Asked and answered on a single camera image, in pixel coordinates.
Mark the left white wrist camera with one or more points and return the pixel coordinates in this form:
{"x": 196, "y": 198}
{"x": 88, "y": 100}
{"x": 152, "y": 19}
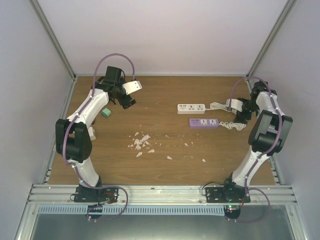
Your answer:
{"x": 132, "y": 87}

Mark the aluminium corner post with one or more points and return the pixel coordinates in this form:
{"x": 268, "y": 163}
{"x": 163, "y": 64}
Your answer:
{"x": 52, "y": 36}
{"x": 286, "y": 10}

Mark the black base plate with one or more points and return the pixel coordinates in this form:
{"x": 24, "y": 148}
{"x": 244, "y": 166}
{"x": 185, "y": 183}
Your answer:
{"x": 99, "y": 196}
{"x": 215, "y": 195}

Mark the purple power strip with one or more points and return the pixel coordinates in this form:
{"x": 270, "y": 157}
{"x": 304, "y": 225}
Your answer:
{"x": 203, "y": 123}

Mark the white cartoon cube adapter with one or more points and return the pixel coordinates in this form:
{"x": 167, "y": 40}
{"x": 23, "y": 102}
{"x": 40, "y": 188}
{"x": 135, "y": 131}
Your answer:
{"x": 92, "y": 133}

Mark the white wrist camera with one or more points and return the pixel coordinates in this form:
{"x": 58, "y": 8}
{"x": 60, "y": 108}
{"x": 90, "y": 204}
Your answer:
{"x": 234, "y": 105}
{"x": 132, "y": 87}

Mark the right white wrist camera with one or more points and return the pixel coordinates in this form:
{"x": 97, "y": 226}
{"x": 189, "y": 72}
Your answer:
{"x": 234, "y": 105}

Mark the right aluminium corner post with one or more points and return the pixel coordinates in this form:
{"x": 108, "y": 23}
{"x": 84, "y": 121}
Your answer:
{"x": 286, "y": 10}

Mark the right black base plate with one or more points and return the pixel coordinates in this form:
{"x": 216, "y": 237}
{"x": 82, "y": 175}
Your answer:
{"x": 215, "y": 195}

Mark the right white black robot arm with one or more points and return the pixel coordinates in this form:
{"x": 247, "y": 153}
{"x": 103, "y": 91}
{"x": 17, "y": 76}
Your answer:
{"x": 266, "y": 138}

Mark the grey slotted cable duct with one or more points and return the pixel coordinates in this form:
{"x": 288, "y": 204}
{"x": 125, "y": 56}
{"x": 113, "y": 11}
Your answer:
{"x": 138, "y": 210}

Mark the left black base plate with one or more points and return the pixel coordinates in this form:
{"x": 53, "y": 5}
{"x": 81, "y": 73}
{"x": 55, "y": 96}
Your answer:
{"x": 99, "y": 196}

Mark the green cube adapter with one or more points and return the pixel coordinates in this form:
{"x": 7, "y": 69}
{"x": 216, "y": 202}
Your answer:
{"x": 105, "y": 112}

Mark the left aluminium corner post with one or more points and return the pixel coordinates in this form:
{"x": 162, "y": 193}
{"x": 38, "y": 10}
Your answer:
{"x": 52, "y": 36}

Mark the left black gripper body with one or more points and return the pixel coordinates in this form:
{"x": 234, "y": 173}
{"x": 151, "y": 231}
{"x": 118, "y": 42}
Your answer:
{"x": 122, "y": 101}

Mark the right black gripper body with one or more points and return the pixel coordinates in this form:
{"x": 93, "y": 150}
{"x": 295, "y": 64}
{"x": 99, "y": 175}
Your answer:
{"x": 252, "y": 106}

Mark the white USB power strip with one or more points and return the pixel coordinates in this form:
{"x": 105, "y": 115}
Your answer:
{"x": 188, "y": 108}

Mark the aluminium front rail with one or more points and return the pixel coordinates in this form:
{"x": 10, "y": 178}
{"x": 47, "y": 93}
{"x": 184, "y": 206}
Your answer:
{"x": 165, "y": 195}

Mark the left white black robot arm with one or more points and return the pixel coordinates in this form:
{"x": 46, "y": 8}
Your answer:
{"x": 74, "y": 135}

